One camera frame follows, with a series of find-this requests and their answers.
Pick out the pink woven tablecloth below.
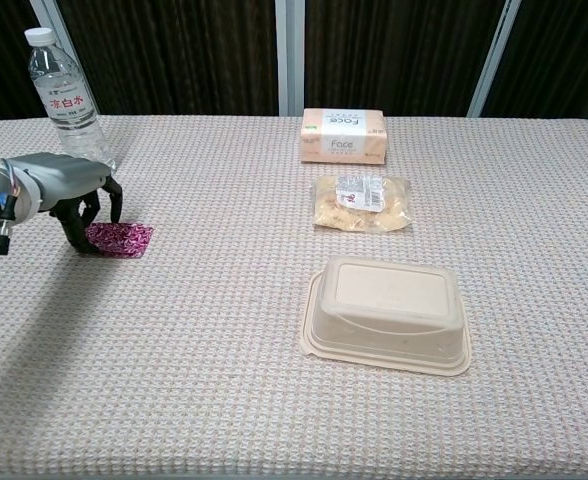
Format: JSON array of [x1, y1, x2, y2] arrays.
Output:
[[0, 114, 588, 480]]

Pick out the beige takeaway food container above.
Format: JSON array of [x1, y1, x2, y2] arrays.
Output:
[[301, 254, 474, 377]]

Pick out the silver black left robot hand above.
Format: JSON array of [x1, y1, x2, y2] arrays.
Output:
[[17, 153, 124, 254]]

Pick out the clear plastic water bottle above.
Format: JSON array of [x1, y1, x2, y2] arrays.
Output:
[[23, 27, 118, 171]]

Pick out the clear bag of snacks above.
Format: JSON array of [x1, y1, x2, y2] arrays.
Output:
[[312, 174, 413, 233]]

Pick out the dark brown pleated curtain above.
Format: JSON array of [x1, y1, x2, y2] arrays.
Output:
[[0, 0, 588, 132]]

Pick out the white frame post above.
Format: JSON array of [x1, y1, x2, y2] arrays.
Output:
[[467, 0, 522, 119], [274, 0, 308, 118], [27, 0, 101, 117]]

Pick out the peach facial tissue pack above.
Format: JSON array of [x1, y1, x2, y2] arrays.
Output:
[[299, 107, 389, 165]]

